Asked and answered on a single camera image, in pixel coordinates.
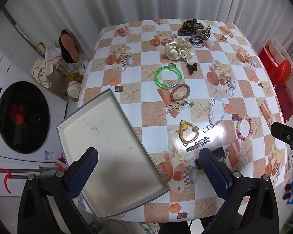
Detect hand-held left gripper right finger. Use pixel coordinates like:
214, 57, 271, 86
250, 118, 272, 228
199, 148, 280, 234

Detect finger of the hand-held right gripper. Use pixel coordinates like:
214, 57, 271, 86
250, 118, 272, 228
271, 121, 293, 142

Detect red plastic stool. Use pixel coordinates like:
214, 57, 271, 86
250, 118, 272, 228
259, 44, 293, 86

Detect cream cloth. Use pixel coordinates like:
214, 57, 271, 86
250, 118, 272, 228
31, 47, 63, 89

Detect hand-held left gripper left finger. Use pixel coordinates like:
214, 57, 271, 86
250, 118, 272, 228
17, 147, 99, 234

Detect translucent white container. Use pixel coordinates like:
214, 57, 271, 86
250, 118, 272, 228
269, 38, 293, 69

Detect red handled metal tool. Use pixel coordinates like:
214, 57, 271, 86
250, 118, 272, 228
0, 166, 69, 194

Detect green plastic bangle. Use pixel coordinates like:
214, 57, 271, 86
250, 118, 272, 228
154, 65, 183, 89

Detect silver chain bracelet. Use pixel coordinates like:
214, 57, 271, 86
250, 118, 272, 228
203, 97, 227, 133

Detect silver bow hair clip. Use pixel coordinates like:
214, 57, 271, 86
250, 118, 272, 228
164, 101, 185, 114

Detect grey shallow tray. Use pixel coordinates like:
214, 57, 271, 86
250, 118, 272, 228
57, 88, 171, 218

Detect brown claw clip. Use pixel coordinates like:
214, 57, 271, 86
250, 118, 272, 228
201, 26, 212, 40

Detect small black claw clip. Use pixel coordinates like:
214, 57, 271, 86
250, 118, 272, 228
186, 63, 198, 75

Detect brown slipper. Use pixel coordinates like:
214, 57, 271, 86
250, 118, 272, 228
61, 29, 77, 39
59, 34, 80, 63

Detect colourful bead bracelet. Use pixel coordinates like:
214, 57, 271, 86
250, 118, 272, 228
236, 116, 254, 141

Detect purple hair ties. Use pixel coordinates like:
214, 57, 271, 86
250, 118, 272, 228
189, 36, 206, 48

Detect leopard print scrunchie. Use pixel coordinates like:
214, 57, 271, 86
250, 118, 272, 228
178, 19, 204, 36

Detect checkered printed tablecloth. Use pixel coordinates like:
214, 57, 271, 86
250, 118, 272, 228
76, 18, 293, 223

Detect silver rhinestone hair clip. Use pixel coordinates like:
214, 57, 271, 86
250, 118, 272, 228
186, 136, 211, 152

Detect yellow beaded hair tie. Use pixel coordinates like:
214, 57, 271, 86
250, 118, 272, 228
177, 120, 200, 147

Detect brown braided hair tie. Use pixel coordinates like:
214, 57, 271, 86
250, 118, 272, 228
170, 83, 191, 102

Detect cream polka-dot scrunchie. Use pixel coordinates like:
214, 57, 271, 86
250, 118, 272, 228
164, 36, 195, 62

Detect white curtain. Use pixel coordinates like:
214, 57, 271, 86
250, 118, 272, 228
5, 0, 293, 39

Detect gold wire rack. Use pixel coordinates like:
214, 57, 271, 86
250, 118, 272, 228
37, 41, 89, 84

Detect black snap hair clip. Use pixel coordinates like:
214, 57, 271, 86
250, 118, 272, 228
211, 147, 225, 160

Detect white washing machine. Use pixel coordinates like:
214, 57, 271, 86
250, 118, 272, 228
0, 41, 69, 200

